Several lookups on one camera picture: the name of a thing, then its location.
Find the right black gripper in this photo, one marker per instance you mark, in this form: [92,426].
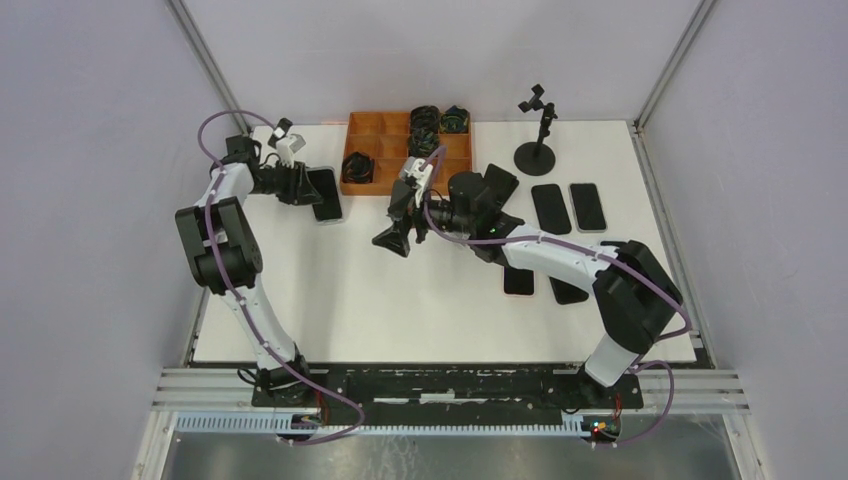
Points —
[396,237]

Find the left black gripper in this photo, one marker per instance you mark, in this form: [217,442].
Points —
[301,191]

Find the phone with clear case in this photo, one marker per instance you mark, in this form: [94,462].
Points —
[329,209]

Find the pink case phone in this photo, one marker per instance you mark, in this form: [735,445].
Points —
[518,282]

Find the black clamp stand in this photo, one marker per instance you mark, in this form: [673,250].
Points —
[283,127]
[536,158]

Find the black phone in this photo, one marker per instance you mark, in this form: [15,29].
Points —
[550,209]
[567,294]

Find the blue case phone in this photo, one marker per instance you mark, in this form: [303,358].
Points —
[588,208]

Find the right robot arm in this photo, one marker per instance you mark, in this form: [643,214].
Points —
[635,296]

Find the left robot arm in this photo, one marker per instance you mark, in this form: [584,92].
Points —
[225,258]

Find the black folding phone stand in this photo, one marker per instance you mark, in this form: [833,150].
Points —
[501,183]

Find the black coiled band front-left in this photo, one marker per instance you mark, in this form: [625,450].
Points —
[358,168]

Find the black coiled band middle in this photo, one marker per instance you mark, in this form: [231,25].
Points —
[422,142]

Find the orange compartment tray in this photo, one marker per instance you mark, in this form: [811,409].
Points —
[383,137]

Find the black coiled band top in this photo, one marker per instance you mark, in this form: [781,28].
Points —
[425,117]

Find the green-black coiled band right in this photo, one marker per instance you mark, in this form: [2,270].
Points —
[454,120]

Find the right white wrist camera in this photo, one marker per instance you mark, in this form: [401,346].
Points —
[417,173]

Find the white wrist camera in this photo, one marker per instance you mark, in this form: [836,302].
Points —
[417,173]
[286,145]

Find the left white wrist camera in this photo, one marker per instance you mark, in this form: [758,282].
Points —
[286,145]

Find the aluminium rail frame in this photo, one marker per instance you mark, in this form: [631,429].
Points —
[681,390]

